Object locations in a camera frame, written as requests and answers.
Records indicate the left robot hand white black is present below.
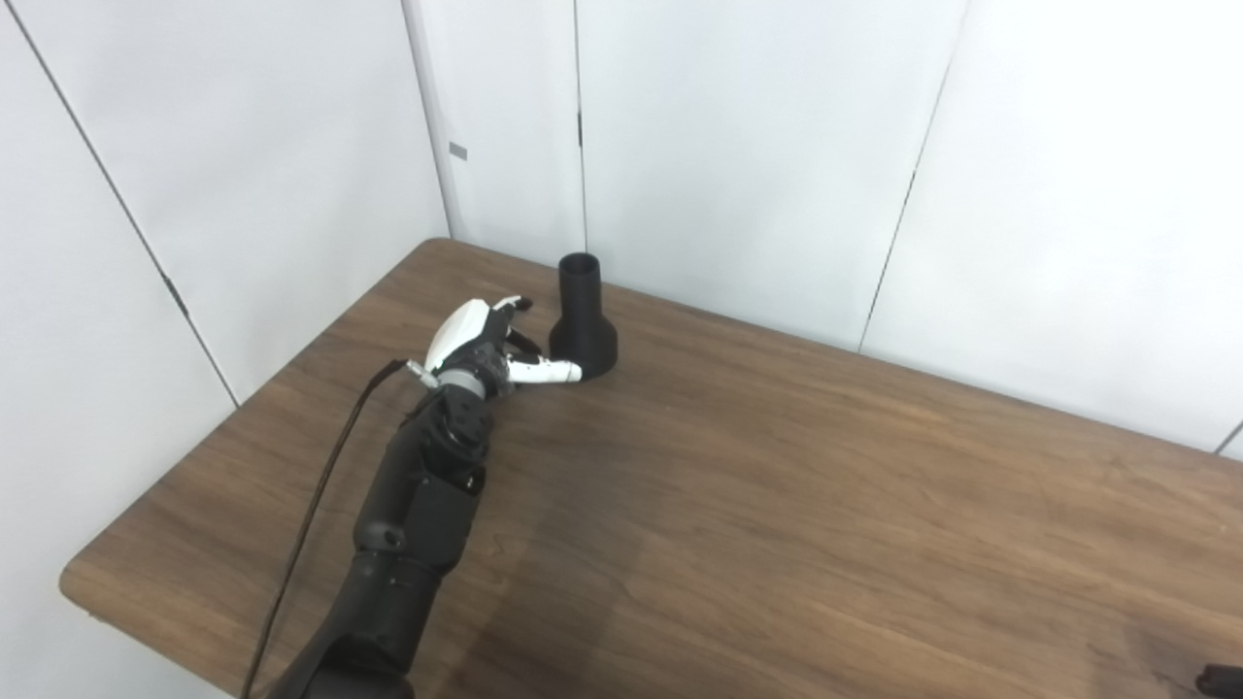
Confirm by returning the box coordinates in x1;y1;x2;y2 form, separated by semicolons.
423;295;584;399

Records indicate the black funnel-shaped nozzle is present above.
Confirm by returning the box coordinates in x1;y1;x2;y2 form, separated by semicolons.
549;251;620;380

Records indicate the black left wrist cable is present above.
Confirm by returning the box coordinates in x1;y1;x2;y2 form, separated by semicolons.
240;359;438;699

